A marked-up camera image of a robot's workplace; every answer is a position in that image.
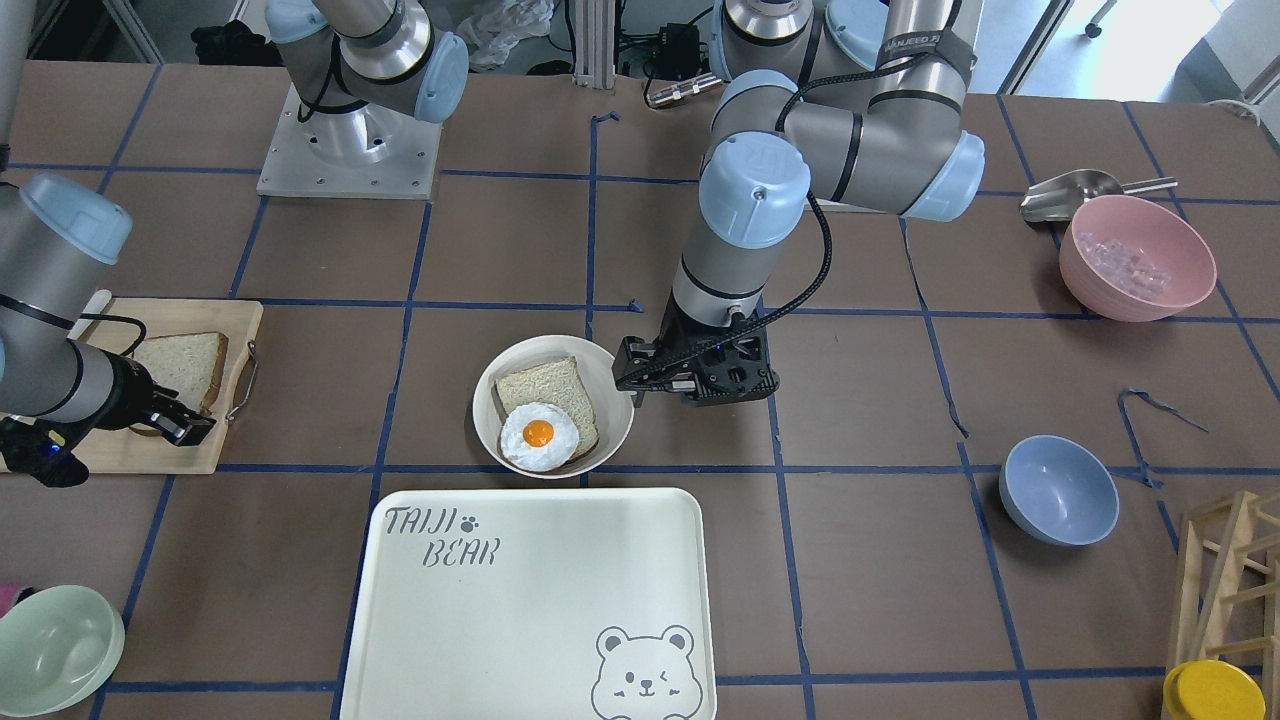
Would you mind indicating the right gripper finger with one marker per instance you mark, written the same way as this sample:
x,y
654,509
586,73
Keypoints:
x,y
180,426

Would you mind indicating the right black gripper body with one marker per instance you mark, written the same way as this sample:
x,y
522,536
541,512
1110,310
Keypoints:
x,y
128,392

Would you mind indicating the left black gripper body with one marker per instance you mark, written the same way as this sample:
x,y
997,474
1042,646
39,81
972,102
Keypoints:
x,y
636,362

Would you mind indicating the bread slice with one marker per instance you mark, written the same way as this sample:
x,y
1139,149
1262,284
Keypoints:
x,y
191,365
556,382

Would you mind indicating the white round plate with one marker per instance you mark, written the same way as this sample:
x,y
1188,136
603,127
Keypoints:
x,y
614,408

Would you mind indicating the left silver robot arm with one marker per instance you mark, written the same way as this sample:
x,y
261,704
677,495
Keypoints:
x,y
854,102

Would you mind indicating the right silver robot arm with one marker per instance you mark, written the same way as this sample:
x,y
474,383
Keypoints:
x,y
58,240

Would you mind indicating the bread slice on plate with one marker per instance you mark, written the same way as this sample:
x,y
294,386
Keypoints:
x,y
556,382

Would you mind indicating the wooden cutting board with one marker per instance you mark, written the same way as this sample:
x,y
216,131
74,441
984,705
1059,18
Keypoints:
x,y
140,449

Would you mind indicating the white plastic knife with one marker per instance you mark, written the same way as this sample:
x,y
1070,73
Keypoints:
x,y
98,301

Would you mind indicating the fried egg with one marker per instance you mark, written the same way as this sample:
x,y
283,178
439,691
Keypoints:
x,y
538,437

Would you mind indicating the pink cloth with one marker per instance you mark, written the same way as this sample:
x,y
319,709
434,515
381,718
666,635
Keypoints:
x,y
13,593

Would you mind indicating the light green bowl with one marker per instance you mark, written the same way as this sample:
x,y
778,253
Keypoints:
x,y
57,648

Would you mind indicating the cream bear tray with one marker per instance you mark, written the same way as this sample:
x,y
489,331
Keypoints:
x,y
533,604

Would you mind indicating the blue bowl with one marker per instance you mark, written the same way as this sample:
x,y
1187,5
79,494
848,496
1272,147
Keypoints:
x,y
1058,492

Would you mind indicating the metal scoop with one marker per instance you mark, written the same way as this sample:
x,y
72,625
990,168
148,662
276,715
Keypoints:
x,y
1058,198

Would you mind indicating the pink bowl with ice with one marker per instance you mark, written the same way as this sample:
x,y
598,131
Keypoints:
x,y
1131,260

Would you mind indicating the wooden mug rack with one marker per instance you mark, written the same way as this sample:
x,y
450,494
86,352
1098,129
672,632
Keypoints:
x,y
1225,594

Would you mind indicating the yellow mug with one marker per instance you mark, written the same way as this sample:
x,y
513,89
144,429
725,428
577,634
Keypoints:
x,y
1211,689

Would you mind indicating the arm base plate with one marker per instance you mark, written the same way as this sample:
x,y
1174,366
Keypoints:
x,y
370,153

